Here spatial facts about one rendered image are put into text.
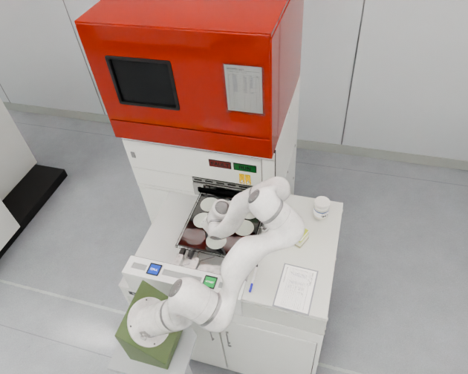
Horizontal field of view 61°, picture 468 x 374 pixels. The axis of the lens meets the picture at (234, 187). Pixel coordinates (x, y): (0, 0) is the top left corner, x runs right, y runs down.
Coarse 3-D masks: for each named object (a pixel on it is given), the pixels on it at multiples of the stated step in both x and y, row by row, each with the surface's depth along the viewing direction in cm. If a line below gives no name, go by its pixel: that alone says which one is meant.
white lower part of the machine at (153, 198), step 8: (296, 136) 261; (288, 160) 241; (288, 168) 245; (288, 176) 251; (144, 192) 237; (152, 192) 234; (160, 192) 232; (168, 192) 230; (176, 192) 228; (144, 200) 243; (152, 200) 240; (160, 200) 238; (152, 208) 246; (152, 216) 252
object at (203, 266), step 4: (184, 260) 188; (188, 260) 188; (200, 264) 186; (204, 264) 186; (208, 264) 186; (212, 264) 185; (200, 268) 185; (204, 268) 184; (208, 268) 184; (212, 268) 184; (216, 268) 184; (220, 268) 184; (212, 272) 182; (216, 272) 182; (220, 272) 182
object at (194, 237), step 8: (200, 200) 211; (200, 208) 208; (192, 216) 204; (192, 224) 200; (256, 224) 198; (184, 232) 197; (192, 232) 197; (200, 232) 197; (184, 240) 194; (192, 240) 193; (200, 240) 193; (232, 240) 192; (200, 248) 190; (208, 248) 190; (224, 248) 189
